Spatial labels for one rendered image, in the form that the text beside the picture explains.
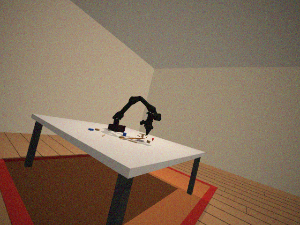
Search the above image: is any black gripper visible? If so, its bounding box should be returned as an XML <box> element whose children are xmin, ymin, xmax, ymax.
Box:
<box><xmin>144</xmin><ymin>119</ymin><xmax>153</xmax><ymax>135</ymax></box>

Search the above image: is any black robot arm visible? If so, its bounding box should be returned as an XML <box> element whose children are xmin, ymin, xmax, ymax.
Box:
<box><xmin>112</xmin><ymin>96</ymin><xmax>161</xmax><ymax>125</ymax></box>

